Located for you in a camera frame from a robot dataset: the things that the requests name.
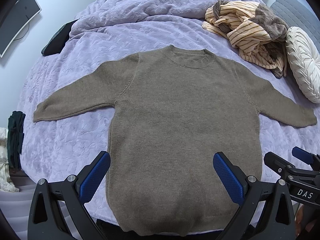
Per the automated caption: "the curved monitor on wall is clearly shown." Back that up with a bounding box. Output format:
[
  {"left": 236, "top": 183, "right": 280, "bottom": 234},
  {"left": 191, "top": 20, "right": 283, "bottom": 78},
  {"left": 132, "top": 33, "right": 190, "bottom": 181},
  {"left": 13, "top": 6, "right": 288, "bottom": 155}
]
[{"left": 0, "top": 0, "right": 41, "bottom": 57}]

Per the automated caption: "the dark green hanging garment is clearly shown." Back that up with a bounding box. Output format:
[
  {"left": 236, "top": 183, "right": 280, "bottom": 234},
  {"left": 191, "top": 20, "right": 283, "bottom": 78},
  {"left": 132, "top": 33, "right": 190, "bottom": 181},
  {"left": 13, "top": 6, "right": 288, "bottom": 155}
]
[{"left": 7, "top": 111, "right": 25, "bottom": 170}]

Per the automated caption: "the lavender textured bed blanket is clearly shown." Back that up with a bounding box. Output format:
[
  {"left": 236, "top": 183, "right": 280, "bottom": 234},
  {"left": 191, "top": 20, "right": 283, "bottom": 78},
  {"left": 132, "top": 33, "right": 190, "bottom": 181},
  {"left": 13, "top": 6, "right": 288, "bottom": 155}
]
[{"left": 15, "top": 0, "right": 320, "bottom": 227}]

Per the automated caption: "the brown knit sweater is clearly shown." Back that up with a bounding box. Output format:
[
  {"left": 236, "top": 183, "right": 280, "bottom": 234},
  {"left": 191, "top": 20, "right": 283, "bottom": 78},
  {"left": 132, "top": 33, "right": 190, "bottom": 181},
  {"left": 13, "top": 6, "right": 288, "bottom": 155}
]
[{"left": 34, "top": 46, "right": 317, "bottom": 236}]

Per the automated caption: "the black bench beside bed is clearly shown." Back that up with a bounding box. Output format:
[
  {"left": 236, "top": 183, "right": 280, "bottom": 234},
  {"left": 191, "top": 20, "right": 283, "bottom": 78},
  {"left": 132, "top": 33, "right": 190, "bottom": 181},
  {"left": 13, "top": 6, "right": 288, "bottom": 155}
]
[{"left": 41, "top": 20, "right": 77, "bottom": 56}]

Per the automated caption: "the cream striped fleece garment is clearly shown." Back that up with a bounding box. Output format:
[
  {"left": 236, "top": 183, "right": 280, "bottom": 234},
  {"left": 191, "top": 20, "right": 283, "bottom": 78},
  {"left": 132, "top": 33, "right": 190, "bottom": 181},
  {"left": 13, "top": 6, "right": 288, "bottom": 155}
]
[{"left": 202, "top": 0, "right": 289, "bottom": 79}]

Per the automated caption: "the person's right hand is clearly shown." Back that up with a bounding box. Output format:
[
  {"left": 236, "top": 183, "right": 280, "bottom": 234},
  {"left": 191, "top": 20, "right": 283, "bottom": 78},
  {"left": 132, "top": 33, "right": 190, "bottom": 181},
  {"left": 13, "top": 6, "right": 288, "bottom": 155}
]
[{"left": 295, "top": 205, "right": 320, "bottom": 240}]

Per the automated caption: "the grey quilted headboard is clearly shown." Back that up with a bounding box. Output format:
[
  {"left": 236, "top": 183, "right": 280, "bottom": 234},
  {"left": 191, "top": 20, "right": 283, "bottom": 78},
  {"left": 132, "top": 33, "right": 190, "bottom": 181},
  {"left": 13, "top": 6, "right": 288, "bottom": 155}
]
[{"left": 270, "top": 0, "right": 320, "bottom": 50}]

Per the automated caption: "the white round pleated cushion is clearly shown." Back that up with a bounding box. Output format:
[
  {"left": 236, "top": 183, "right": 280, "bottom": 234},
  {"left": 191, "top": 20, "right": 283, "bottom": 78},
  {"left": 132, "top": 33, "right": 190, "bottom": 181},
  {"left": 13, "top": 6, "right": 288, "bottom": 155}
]
[{"left": 286, "top": 27, "right": 319, "bottom": 103}]

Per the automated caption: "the white crumpled cloth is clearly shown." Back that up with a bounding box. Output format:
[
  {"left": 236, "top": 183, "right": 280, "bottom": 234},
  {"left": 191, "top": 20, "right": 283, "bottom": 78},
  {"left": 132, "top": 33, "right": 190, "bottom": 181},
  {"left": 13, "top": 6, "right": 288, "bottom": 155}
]
[{"left": 0, "top": 127, "right": 19, "bottom": 193}]

